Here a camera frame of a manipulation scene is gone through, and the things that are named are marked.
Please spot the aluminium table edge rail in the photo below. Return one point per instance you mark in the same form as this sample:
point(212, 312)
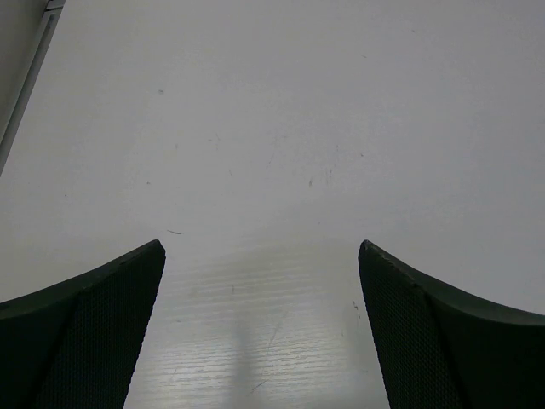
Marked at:
point(27, 28)

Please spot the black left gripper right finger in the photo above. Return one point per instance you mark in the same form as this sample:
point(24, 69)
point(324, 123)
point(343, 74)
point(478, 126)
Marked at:
point(441, 347)

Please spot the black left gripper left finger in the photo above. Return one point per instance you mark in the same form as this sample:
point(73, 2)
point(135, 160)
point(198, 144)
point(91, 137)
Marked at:
point(75, 344)

